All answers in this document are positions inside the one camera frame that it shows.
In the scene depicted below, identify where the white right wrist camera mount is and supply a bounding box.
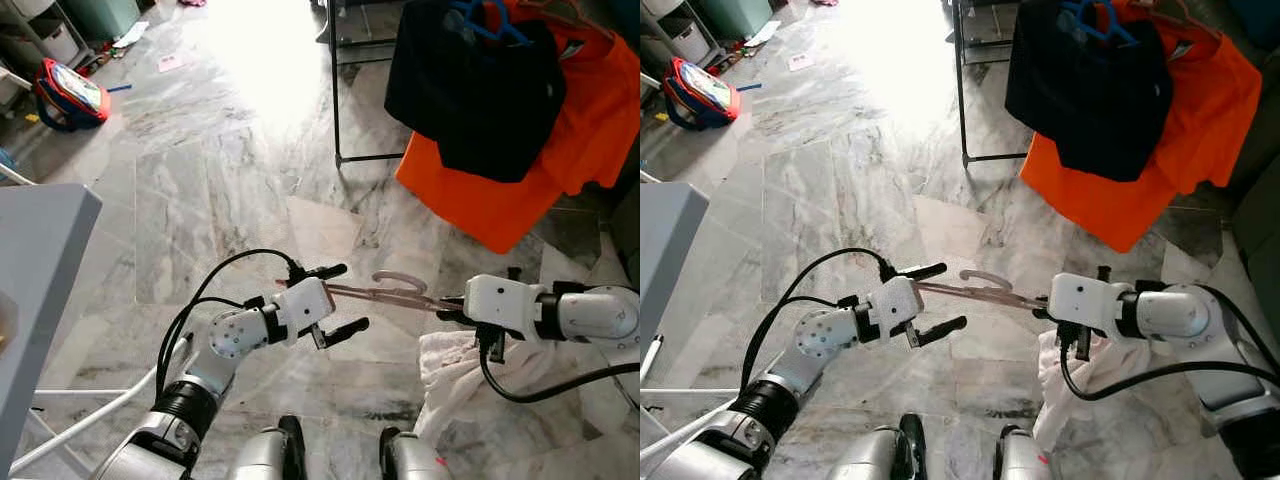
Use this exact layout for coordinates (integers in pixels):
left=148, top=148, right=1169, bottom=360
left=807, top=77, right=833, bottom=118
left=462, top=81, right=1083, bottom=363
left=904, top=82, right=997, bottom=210
left=1048, top=272, right=1126, bottom=339
left=463, top=274, right=546, bottom=339

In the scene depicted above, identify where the grey folding table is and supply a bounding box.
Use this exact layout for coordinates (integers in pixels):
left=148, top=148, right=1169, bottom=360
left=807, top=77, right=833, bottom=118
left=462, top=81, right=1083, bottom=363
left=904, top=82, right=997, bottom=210
left=640, top=183, right=751, bottom=480
left=0, top=183, right=166, bottom=480

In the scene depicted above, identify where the black shirt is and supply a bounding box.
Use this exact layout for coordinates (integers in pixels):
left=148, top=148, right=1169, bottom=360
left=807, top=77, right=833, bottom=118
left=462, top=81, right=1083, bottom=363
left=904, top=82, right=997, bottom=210
left=384, top=0, right=567, bottom=184
left=1005, top=0, right=1176, bottom=184

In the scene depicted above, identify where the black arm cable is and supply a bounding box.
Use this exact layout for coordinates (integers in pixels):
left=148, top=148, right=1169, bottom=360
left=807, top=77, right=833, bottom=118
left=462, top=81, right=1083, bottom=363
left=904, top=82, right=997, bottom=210
left=745, top=247, right=896, bottom=401
left=1058, top=322, right=1280, bottom=401
left=155, top=248, right=306, bottom=401
left=478, top=325, right=641, bottom=404

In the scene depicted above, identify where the orange shirt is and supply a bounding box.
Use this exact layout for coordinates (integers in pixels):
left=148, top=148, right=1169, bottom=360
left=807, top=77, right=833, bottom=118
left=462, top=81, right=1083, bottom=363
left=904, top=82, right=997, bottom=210
left=395, top=0, right=641, bottom=255
left=1018, top=0, right=1263, bottom=254

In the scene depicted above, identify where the silver robot left leg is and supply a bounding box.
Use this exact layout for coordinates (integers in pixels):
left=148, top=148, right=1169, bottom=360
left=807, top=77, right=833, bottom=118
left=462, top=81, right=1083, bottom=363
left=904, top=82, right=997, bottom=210
left=830, top=413, right=928, bottom=480
left=228, top=415, right=308, bottom=480

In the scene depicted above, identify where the black metal drying rack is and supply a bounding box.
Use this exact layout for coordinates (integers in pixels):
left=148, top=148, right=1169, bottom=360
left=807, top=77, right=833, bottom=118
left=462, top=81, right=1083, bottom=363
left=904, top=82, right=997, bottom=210
left=325, top=0, right=411, bottom=169
left=950, top=0, right=1031, bottom=166

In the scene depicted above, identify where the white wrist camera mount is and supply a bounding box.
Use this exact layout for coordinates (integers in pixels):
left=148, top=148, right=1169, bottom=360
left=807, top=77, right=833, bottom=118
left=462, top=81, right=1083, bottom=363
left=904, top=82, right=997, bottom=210
left=272, top=277, right=337, bottom=343
left=868, top=276, right=926, bottom=344
left=463, top=274, right=546, bottom=339
left=1048, top=272, right=1126, bottom=339

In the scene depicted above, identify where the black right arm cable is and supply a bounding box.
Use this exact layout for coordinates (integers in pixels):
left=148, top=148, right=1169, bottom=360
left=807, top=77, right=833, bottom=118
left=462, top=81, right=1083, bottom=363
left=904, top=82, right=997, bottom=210
left=1058, top=322, right=1280, bottom=401
left=478, top=325, right=641, bottom=404

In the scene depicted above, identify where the green bin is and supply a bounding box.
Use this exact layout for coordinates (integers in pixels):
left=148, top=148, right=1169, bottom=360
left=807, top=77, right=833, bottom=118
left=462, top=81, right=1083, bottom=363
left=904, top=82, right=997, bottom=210
left=62, top=0, right=141, bottom=41
left=695, top=0, right=771, bottom=41

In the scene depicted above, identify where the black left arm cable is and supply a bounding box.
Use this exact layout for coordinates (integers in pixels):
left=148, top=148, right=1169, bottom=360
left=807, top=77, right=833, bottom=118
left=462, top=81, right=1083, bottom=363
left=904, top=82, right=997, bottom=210
left=745, top=247, right=896, bottom=401
left=155, top=248, right=306, bottom=401

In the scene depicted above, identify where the silver robot right leg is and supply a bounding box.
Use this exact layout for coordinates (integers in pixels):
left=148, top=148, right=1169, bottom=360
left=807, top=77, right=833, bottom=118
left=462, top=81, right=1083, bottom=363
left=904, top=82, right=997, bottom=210
left=378, top=427, right=451, bottom=480
left=992, top=425, right=1051, bottom=480

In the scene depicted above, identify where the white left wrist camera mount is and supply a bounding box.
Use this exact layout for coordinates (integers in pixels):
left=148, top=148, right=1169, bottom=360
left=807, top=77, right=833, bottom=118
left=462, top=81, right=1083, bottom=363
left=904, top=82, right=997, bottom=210
left=272, top=277, right=337, bottom=343
left=868, top=276, right=926, bottom=344

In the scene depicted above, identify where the white shirt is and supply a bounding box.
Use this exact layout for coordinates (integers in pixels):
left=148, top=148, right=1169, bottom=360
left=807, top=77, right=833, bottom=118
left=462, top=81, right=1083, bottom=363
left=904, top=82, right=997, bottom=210
left=1032, top=328, right=1216, bottom=451
left=413, top=328, right=601, bottom=443

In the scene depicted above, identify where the shelf with white baskets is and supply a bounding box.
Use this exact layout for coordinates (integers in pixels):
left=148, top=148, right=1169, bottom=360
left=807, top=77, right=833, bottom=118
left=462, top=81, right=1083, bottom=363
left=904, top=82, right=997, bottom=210
left=0, top=0, right=86, bottom=71
left=640, top=0, right=721, bottom=69

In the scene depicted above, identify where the silver robot leg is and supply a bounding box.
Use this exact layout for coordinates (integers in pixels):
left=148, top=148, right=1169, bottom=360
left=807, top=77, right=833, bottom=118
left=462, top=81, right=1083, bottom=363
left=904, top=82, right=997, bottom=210
left=228, top=415, right=308, bottom=480
left=992, top=425, right=1051, bottom=480
left=378, top=427, right=451, bottom=480
left=830, top=413, right=928, bottom=480

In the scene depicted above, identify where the red blue school bag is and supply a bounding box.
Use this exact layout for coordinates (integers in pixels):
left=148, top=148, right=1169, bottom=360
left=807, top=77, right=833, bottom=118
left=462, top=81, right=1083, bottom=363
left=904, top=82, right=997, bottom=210
left=663, top=57, right=742, bottom=131
left=35, top=58, right=111, bottom=131

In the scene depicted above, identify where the blue plastic hanger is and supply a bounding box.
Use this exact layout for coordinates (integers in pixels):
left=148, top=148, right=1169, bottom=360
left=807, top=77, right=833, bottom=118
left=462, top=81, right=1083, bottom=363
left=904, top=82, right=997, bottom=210
left=447, top=0, right=531, bottom=48
left=1062, top=0, right=1141, bottom=48

